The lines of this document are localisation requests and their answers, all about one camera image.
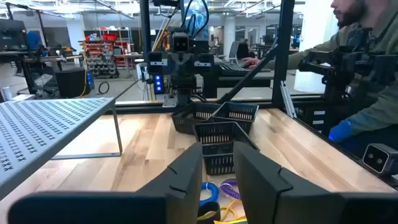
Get black keyboard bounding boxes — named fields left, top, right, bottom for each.
left=219, top=63, right=249, bottom=77

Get black desk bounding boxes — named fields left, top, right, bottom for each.
left=201, top=70, right=274, bottom=99

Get yellow rubber band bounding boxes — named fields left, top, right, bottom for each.
left=198, top=198, right=247, bottom=223

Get black floor box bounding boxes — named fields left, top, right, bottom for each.
left=55, top=67, right=91, bottom=99

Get purple coil wrist keychain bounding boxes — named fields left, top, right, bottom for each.
left=219, top=179, right=242, bottom=200

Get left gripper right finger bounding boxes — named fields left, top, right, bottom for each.
left=233, top=141, right=332, bottom=224

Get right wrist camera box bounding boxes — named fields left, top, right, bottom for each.
left=172, top=30, right=191, bottom=53

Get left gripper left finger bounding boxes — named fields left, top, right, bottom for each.
left=136, top=142, right=203, bottom=224

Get black box blue lights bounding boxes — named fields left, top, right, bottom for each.
left=154, top=73, right=165, bottom=95

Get black aluminium rig frame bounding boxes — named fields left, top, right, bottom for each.
left=105, top=0, right=398, bottom=187

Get blue coil wrist keychain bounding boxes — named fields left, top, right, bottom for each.
left=198, top=182, right=220, bottom=207

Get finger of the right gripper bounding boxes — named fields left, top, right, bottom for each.
left=164, top=52, right=183, bottom=75
left=182, top=52, right=200, bottom=75

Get person's blue glove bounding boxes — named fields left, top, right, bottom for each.
left=328, top=119, right=354, bottom=144

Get black monitor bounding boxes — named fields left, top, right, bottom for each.
left=0, top=18, right=29, bottom=52

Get yellow green crayon box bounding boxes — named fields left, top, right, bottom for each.
left=213, top=217, right=249, bottom=224

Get black tape roll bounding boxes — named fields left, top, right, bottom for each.
left=197, top=201, right=221, bottom=224

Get grey office chair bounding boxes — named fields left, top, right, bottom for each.
left=228, top=40, right=249, bottom=63

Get person's hand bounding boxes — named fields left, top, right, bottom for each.
left=242, top=57, right=261, bottom=70

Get black plastic mesh basket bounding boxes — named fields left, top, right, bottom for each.
left=213, top=101, right=260, bottom=134
left=192, top=121, right=261, bottom=176
left=170, top=101, right=222, bottom=135

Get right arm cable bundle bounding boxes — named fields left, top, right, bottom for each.
left=151, top=0, right=210, bottom=52

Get grey perforated metal shelf riser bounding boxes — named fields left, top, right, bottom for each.
left=0, top=97, right=124, bottom=202

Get person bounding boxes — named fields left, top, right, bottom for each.
left=242, top=0, right=398, bottom=156

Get red parts bin shelving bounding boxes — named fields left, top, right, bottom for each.
left=81, top=33, right=121, bottom=78

